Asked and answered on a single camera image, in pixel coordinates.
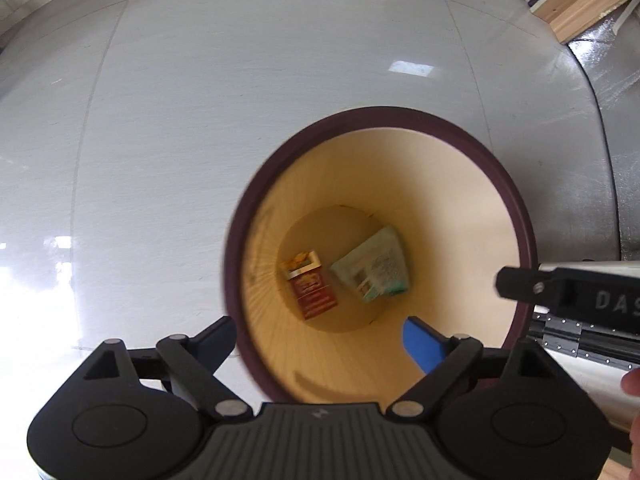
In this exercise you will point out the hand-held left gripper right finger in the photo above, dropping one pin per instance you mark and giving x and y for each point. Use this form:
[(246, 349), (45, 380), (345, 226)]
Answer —
[(420, 345)]

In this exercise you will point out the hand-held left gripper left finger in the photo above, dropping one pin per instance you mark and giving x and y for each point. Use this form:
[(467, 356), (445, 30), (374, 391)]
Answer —
[(219, 345)]

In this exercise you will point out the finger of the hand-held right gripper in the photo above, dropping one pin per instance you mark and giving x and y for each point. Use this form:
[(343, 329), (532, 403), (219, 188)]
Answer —
[(530, 285)]

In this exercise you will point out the brown rimmed round waste bin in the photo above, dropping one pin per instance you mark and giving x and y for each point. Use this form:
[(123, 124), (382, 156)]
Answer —
[(380, 180)]

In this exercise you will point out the person's right hand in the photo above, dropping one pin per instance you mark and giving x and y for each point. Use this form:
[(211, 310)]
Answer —
[(632, 385)]

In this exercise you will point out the green printed plastic packet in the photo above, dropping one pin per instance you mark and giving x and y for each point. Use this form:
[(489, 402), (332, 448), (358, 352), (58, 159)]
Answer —
[(375, 267)]

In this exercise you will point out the red cigarette box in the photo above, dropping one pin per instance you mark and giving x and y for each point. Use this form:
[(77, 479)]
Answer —
[(311, 290)]

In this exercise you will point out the silver foil mat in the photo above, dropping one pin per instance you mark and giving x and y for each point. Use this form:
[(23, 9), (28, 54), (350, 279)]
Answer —
[(612, 135)]

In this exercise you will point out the light wooden plank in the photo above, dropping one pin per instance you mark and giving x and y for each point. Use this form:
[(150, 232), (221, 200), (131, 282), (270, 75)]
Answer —
[(580, 2)]

